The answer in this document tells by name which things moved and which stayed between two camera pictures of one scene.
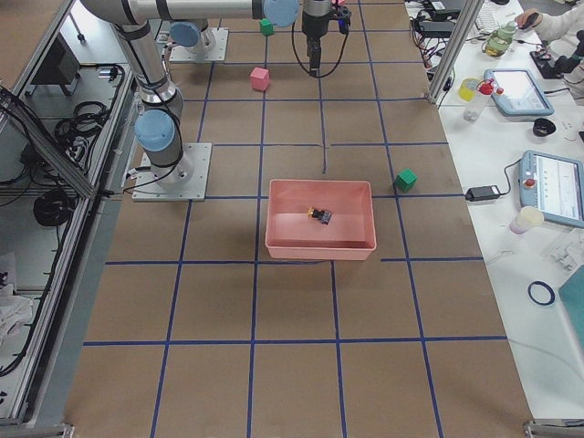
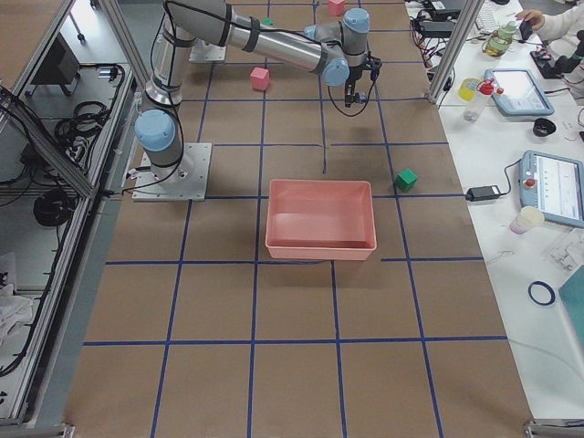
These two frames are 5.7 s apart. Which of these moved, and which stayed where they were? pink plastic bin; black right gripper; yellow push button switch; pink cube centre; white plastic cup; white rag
Moved: black right gripper; yellow push button switch
Stayed: pink cube centre; white rag; pink plastic bin; white plastic cup
